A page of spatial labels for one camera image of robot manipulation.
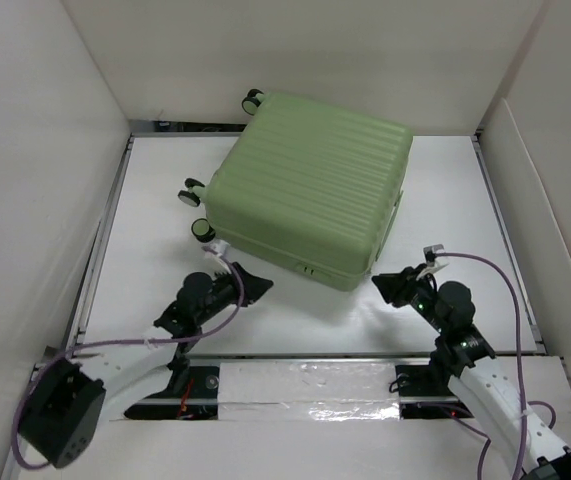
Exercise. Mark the green hard-shell suitcase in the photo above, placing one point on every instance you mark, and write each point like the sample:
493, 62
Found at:
308, 186

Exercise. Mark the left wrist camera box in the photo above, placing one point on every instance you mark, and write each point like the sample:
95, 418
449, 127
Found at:
215, 252

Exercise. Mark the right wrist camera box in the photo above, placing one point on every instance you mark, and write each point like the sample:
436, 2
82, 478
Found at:
433, 262

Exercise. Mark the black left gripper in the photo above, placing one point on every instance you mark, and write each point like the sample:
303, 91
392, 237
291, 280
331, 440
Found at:
255, 285

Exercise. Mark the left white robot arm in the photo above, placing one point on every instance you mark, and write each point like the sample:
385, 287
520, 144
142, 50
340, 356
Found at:
90, 384

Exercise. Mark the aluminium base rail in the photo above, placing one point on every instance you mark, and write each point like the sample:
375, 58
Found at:
307, 420

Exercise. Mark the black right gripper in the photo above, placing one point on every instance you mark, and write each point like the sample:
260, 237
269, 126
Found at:
395, 286

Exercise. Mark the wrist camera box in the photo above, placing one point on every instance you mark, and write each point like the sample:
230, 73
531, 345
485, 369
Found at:
215, 252
433, 262

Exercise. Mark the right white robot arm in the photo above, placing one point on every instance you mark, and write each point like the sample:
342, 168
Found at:
465, 362

